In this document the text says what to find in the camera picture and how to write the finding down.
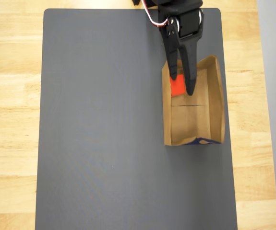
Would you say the red cube with white letter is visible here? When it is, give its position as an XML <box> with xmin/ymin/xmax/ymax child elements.
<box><xmin>170</xmin><ymin>74</ymin><xmax>187</xmax><ymax>98</ymax></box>

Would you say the brown paper box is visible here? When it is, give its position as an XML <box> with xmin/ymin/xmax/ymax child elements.
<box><xmin>161</xmin><ymin>55</ymin><xmax>226</xmax><ymax>146</ymax></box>

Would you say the grey rubber mat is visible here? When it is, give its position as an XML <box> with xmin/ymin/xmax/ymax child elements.
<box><xmin>34</xmin><ymin>8</ymin><xmax>238</xmax><ymax>230</ymax></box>

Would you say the red white servo wire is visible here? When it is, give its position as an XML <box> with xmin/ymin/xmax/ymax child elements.
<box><xmin>141</xmin><ymin>0</ymin><xmax>170</xmax><ymax>27</ymax></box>

